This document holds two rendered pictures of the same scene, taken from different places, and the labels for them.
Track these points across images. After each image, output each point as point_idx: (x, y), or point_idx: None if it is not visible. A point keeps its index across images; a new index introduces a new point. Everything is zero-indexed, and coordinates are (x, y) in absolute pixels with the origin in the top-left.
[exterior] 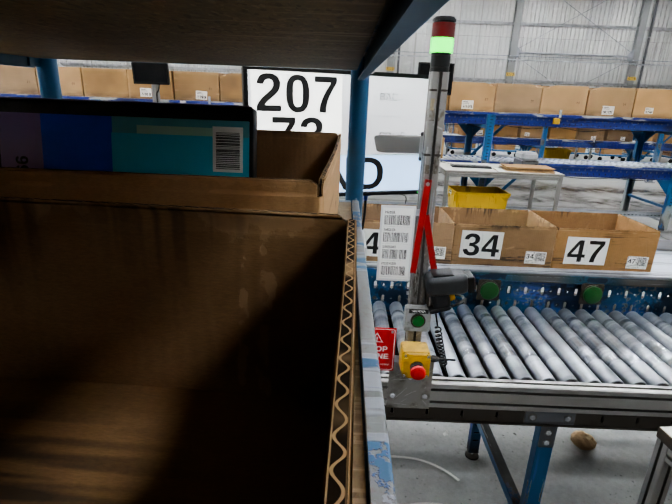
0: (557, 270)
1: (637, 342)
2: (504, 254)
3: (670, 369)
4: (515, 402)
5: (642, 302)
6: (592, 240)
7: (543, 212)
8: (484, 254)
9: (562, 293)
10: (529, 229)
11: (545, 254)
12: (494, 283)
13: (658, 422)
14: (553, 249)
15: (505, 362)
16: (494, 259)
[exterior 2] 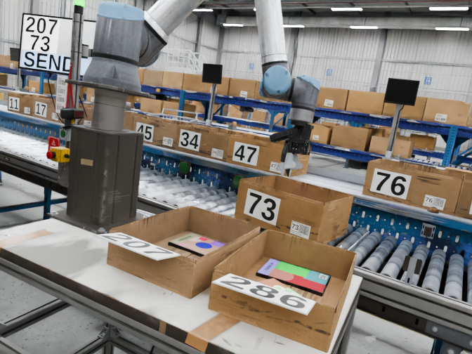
0: (224, 162)
1: (216, 200)
2: (201, 148)
3: (197, 205)
4: None
5: None
6: (248, 146)
7: (262, 138)
8: (191, 146)
9: (227, 180)
10: (213, 133)
11: (223, 152)
12: (185, 162)
13: None
14: (227, 149)
15: None
16: (196, 151)
